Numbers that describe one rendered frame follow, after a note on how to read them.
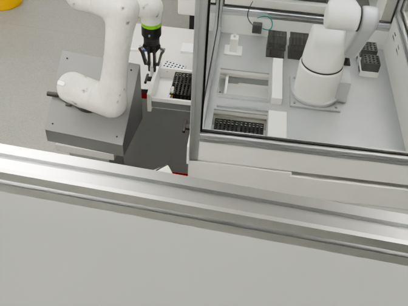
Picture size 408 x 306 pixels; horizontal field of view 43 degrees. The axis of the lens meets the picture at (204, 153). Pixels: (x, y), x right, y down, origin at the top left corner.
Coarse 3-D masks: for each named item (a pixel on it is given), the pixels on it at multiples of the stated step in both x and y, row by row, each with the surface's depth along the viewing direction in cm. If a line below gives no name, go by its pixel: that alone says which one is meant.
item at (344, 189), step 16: (192, 160) 213; (192, 176) 219; (208, 176) 218; (224, 176) 217; (240, 176) 216; (256, 176) 215; (272, 176) 214; (288, 176) 213; (304, 176) 213; (320, 176) 214; (288, 192) 220; (304, 192) 218; (320, 192) 217; (336, 192) 216; (352, 192) 215; (368, 192) 214; (384, 192) 213; (400, 192) 212; (400, 208) 218
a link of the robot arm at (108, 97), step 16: (96, 0) 186; (112, 0) 185; (128, 0) 185; (112, 16) 186; (128, 16) 186; (112, 32) 191; (128, 32) 192; (112, 48) 195; (128, 48) 197; (112, 64) 199; (128, 64) 204; (112, 80) 203; (96, 96) 209; (112, 96) 206; (96, 112) 213; (112, 112) 210
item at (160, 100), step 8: (160, 72) 266; (168, 72) 266; (184, 72) 264; (160, 80) 266; (168, 80) 267; (160, 88) 262; (168, 88) 262; (152, 96) 248; (160, 96) 257; (152, 104) 250; (160, 104) 249; (168, 104) 249; (176, 104) 248; (184, 104) 248
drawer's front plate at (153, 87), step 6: (156, 66) 259; (156, 72) 256; (156, 78) 255; (150, 84) 249; (156, 84) 258; (150, 90) 245; (156, 90) 260; (150, 96) 244; (150, 102) 247; (150, 108) 249
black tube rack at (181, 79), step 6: (180, 72) 261; (180, 78) 258; (186, 78) 258; (180, 84) 255; (186, 84) 255; (174, 90) 251; (180, 90) 256; (186, 90) 252; (174, 96) 252; (180, 96) 253; (186, 96) 249
